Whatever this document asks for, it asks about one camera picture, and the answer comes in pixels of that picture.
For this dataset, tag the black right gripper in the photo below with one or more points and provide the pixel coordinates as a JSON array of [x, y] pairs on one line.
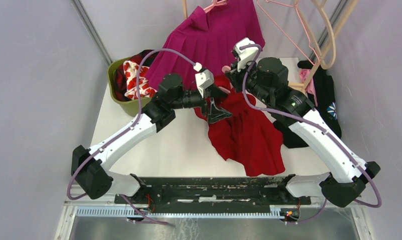
[[235, 76]]

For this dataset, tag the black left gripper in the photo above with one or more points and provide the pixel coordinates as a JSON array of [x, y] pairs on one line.
[[216, 113]]

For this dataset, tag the red dress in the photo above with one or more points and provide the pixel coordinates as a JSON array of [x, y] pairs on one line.
[[248, 137]]

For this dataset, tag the white red floral garment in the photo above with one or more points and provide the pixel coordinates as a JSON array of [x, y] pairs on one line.
[[136, 81]]

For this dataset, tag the red navy plaid skirt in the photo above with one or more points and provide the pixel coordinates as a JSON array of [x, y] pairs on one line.
[[119, 78]]

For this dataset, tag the pink wire hanger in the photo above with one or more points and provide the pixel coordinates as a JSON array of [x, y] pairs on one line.
[[288, 28]]

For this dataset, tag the pink plastic hanger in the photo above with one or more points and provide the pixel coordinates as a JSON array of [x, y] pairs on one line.
[[228, 86]]

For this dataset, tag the beige plastic hanger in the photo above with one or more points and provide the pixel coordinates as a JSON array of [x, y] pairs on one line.
[[323, 33]]

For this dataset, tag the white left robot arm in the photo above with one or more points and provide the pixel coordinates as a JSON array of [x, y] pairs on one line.
[[91, 166]]

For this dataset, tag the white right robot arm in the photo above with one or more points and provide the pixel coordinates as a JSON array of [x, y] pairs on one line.
[[348, 174]]

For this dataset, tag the magenta pleated skirt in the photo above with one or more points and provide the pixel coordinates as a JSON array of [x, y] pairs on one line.
[[207, 38]]

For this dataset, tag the pink hanger of magenta skirt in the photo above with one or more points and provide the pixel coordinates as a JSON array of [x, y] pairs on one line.
[[215, 3]]

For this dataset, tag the olive green plastic basket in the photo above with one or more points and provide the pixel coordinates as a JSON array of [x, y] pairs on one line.
[[130, 107]]

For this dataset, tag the black shirt with flower print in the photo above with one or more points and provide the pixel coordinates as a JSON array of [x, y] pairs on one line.
[[320, 91]]

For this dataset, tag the wooden clothes rack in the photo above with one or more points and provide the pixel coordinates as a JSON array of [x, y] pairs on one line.
[[303, 84]]

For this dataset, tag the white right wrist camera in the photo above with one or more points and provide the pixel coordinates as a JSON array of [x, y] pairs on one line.
[[246, 50]]

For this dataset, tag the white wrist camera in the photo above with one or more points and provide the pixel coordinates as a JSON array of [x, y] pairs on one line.
[[246, 50], [204, 79]]

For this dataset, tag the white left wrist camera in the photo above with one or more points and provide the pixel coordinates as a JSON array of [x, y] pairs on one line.
[[204, 79]]

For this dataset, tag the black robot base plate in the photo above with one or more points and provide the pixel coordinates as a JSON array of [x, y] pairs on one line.
[[216, 195]]

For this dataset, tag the aluminium corner rail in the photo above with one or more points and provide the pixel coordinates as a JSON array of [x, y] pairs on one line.
[[90, 27]]

